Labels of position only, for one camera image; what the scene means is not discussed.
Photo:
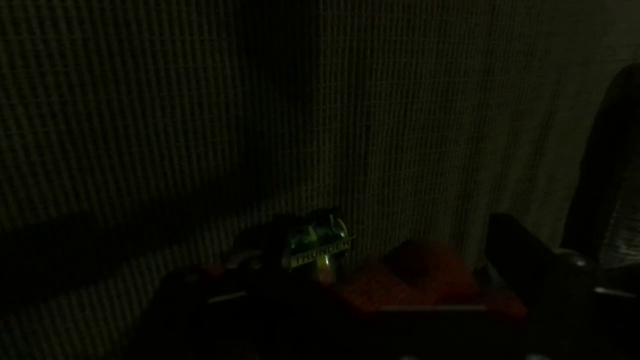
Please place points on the red cloth on sofa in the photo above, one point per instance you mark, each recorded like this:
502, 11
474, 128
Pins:
424, 277

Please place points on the small green toy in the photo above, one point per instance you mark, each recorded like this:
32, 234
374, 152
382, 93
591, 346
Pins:
315, 244

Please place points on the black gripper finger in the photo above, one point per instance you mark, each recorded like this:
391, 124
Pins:
605, 213

